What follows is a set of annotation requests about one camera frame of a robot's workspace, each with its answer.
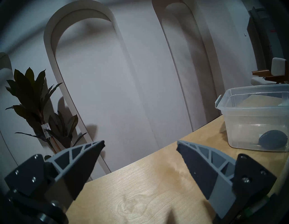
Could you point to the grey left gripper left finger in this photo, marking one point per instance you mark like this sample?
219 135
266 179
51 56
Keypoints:
67 167

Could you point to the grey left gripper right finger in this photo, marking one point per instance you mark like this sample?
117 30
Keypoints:
203 167

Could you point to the black computer mouse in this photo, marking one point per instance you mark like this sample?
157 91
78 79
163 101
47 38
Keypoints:
272 140

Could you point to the clear plastic storage container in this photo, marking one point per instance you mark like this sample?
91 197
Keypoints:
243 126

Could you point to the white plant tag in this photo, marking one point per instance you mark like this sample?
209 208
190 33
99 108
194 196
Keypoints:
46 130

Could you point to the light wooden table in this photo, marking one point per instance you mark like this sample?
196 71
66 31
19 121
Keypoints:
146 185

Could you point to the tall dark green plant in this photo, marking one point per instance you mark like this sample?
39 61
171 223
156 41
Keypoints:
29 94

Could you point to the white wooden armchair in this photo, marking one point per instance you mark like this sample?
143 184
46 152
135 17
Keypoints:
278 66

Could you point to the dark grey door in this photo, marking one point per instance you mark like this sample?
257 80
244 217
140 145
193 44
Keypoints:
264 38

